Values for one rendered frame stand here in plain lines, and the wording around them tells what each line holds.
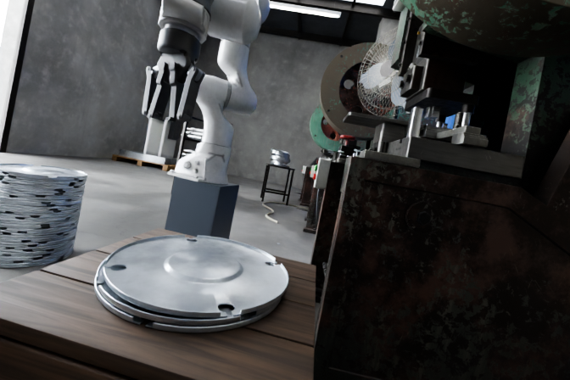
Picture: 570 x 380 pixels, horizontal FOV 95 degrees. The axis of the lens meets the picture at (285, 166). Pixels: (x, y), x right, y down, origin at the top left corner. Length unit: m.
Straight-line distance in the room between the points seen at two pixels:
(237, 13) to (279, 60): 7.57
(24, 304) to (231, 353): 0.24
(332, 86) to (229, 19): 1.81
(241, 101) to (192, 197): 0.39
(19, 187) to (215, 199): 0.73
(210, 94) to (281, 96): 6.90
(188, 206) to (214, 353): 0.69
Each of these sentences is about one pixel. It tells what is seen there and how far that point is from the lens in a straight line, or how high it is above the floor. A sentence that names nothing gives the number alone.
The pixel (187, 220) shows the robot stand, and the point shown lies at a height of 0.31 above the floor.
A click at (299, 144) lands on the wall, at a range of 7.58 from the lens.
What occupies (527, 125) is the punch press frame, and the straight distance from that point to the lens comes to 0.99.
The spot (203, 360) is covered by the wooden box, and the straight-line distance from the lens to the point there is 0.34.
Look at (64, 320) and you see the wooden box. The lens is 0.41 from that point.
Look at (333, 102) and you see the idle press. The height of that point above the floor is 1.18.
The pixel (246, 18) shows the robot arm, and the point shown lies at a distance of 0.65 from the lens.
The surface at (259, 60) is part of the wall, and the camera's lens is 8.28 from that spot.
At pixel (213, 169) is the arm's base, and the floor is 0.50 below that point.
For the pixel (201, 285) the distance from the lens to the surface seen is 0.43.
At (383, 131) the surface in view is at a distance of 0.95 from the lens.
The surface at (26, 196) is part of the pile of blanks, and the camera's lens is 1.36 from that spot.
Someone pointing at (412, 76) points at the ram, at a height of 0.94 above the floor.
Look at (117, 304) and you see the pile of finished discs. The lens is 0.40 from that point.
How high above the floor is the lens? 0.56
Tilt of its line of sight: level
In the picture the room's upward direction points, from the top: 11 degrees clockwise
